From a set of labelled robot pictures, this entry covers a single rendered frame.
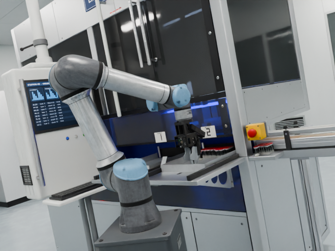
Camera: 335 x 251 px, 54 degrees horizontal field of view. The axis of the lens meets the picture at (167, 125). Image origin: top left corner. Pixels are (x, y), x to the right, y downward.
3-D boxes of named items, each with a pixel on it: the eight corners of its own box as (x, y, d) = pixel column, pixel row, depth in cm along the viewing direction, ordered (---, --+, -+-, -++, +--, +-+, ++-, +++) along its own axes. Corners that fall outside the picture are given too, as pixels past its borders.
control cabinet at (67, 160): (93, 176, 232) (72, 66, 227) (110, 176, 218) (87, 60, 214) (23, 199, 195) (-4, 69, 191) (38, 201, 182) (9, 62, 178)
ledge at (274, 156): (261, 154, 166) (260, 150, 166) (286, 153, 157) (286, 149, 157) (249, 161, 156) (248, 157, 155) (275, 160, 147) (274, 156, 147)
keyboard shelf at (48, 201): (99, 181, 219) (99, 178, 219) (126, 182, 200) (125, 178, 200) (35, 204, 186) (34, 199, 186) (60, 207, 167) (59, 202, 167)
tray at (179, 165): (201, 156, 183) (200, 150, 183) (243, 154, 166) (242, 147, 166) (161, 172, 158) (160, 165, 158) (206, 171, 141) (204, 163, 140)
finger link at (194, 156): (188, 169, 142) (184, 148, 141) (196, 165, 146) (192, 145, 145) (194, 169, 139) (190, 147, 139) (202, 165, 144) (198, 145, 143)
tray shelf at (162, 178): (152, 161, 209) (152, 158, 209) (252, 157, 163) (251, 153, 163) (91, 183, 173) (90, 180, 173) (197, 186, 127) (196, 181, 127)
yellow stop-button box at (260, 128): (254, 138, 159) (251, 123, 159) (268, 136, 154) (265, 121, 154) (247, 141, 153) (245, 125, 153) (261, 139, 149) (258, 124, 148)
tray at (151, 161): (157, 158, 206) (156, 152, 206) (190, 156, 189) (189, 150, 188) (116, 172, 180) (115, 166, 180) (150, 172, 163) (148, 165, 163)
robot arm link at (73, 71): (65, 42, 101) (194, 83, 124) (58, 51, 111) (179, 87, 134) (58, 78, 99) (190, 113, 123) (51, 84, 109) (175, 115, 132)
